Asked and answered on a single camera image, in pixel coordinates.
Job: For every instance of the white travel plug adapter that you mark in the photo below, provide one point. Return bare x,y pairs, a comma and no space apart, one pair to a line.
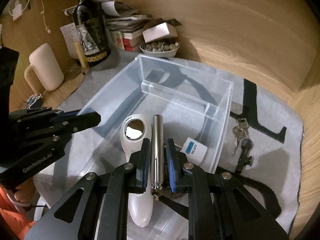
194,150

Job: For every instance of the orange sleeve left forearm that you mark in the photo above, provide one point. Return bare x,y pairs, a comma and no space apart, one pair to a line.
18,222

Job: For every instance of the dark elephant label wine bottle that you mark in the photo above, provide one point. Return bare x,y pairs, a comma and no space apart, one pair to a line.
89,24

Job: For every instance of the beige thermos bottle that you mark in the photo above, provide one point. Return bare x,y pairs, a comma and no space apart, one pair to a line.
43,73

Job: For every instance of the grey black patterned mat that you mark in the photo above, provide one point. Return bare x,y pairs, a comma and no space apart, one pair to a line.
274,128

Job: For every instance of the white handheld massager device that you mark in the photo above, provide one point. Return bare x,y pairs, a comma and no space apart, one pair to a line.
134,129

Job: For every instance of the yellow lip balm tube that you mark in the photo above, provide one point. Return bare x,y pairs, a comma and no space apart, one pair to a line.
81,55

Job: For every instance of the white bowl of stones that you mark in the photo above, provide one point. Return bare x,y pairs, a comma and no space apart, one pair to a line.
160,49

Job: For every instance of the silver metal cylinder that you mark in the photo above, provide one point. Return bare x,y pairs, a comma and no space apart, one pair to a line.
157,154

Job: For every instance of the stack of books and papers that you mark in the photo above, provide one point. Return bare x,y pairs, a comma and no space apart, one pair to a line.
118,16

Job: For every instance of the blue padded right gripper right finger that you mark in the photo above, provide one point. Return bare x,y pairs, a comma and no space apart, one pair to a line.
219,206

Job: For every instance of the white folded card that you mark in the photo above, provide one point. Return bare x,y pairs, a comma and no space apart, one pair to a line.
159,32

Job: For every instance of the bunch of keys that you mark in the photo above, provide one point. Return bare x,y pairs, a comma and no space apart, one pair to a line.
240,131

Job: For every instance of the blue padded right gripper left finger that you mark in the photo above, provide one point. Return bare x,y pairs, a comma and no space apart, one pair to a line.
96,206

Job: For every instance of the clear plastic storage bin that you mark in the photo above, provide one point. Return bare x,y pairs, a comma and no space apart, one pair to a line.
194,102

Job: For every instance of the white handwritten paper note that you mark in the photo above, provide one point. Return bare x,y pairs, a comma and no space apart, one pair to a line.
71,37

